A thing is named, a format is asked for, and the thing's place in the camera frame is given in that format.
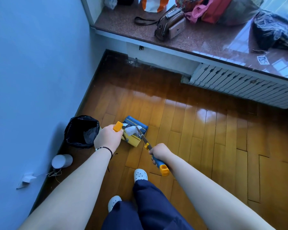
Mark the white clog shoe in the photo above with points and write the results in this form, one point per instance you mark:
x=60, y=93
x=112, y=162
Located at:
x=140, y=174
x=113, y=202

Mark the clear plastic bag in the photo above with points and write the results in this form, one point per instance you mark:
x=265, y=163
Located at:
x=110, y=2

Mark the yellow and blue dustpan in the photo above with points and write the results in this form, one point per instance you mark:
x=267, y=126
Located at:
x=134, y=141

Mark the person's left fingers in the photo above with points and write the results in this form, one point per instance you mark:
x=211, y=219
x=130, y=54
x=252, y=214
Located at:
x=118, y=137

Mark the crumpled white tissue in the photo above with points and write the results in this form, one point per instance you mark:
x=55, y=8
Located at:
x=130, y=129

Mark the person's right forearm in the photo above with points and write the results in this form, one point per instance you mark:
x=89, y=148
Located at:
x=206, y=196

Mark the brown leather handbag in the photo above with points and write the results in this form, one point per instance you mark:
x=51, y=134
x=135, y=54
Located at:
x=170, y=25

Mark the person's left forearm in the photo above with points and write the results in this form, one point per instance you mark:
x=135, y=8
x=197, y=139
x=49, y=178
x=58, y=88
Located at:
x=74, y=189

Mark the black plastic bag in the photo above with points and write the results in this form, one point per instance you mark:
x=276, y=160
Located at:
x=276, y=31

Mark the small dark metal object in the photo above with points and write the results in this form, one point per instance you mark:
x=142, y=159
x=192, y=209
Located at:
x=259, y=51

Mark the colourful patterned bag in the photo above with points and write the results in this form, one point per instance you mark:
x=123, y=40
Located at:
x=189, y=2

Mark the person's left hand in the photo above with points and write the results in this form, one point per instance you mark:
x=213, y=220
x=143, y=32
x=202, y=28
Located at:
x=106, y=138

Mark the bin with black bag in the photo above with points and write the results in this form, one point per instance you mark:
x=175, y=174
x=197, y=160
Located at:
x=80, y=131

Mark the person's right fingers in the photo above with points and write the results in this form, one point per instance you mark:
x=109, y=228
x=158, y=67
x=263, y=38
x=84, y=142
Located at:
x=153, y=155

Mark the white wall fitting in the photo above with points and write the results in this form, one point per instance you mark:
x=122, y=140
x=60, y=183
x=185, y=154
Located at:
x=26, y=180

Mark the pink plastic bag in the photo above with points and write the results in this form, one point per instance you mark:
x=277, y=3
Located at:
x=196, y=13

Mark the navy blue trousers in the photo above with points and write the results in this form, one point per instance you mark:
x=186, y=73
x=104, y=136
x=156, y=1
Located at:
x=153, y=208

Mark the red bag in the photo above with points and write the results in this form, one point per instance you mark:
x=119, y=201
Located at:
x=217, y=9

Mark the white cylinder container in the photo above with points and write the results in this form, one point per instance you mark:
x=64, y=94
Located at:
x=62, y=161

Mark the grey cloth bag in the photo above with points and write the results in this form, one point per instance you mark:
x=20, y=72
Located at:
x=242, y=9

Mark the white radiator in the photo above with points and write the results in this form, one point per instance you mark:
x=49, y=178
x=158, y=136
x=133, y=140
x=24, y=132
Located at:
x=242, y=85

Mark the orange and white bag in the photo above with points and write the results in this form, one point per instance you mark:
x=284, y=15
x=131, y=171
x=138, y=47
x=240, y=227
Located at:
x=154, y=4

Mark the person's right hand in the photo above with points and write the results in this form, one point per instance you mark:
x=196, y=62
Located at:
x=162, y=152

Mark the small printed paper card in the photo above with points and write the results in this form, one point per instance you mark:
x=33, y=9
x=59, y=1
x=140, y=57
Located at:
x=263, y=60

